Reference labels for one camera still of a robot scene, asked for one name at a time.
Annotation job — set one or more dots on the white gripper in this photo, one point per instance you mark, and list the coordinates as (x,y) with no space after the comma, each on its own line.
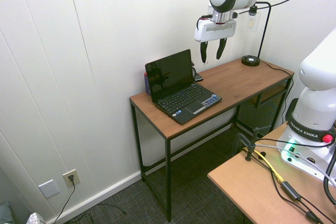
(215,30)

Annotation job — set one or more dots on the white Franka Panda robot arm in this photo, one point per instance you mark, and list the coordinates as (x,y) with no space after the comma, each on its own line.
(315,98)

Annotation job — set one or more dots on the black netbook laptop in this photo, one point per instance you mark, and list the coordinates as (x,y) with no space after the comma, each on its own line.
(175,87)

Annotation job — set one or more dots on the black phone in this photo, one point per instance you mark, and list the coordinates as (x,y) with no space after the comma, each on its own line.
(198,78)

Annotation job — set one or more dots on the black desk lamp with bulb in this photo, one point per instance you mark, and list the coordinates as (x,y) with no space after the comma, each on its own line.
(256,35)

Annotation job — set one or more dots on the black clamp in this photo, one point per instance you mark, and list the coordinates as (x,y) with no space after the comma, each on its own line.
(249,142)

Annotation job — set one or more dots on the wooden robot mounting table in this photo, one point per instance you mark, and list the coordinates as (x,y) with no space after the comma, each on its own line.
(270,182)

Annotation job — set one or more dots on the red emergency stop knob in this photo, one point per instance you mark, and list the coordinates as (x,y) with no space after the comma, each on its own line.
(327,138)

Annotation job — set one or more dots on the patterned tissue box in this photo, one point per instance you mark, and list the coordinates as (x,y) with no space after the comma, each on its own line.
(35,218)

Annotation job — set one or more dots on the wooden desk with black frame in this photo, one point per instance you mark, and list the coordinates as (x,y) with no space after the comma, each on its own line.
(210,90)

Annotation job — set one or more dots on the beige wall power outlet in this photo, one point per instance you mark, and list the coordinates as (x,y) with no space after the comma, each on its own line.
(71,178)

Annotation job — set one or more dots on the white blank wall plate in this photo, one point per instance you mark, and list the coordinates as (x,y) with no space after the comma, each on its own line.
(49,188)

